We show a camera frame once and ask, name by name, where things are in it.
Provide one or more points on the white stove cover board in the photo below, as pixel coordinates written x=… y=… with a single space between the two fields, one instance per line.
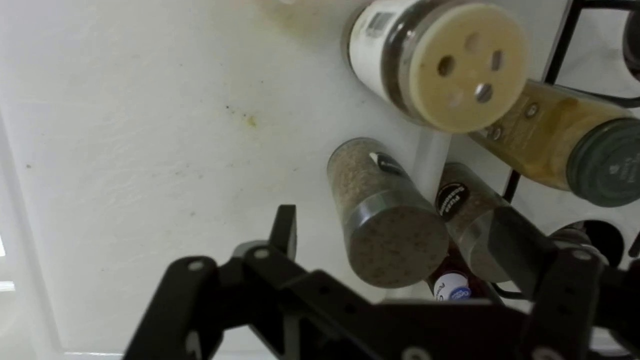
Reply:
x=167 y=133

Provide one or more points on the round gas burner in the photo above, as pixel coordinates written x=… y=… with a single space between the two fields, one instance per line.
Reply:
x=632 y=36

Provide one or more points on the black burner grate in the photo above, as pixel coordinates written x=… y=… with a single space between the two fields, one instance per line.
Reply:
x=561 y=41

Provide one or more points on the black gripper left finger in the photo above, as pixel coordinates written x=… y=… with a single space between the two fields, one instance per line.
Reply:
x=193 y=301

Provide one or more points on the small red bottle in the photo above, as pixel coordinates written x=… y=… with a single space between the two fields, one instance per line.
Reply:
x=452 y=284

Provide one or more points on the yellow spice bottle grey lid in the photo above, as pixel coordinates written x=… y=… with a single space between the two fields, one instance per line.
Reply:
x=552 y=136

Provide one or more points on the beige lid spice bottle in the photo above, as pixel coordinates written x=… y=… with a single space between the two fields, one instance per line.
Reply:
x=452 y=63

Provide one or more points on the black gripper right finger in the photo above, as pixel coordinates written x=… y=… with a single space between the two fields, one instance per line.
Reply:
x=567 y=301

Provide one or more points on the grey spice jar steel lid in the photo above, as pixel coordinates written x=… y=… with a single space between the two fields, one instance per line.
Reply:
x=386 y=221

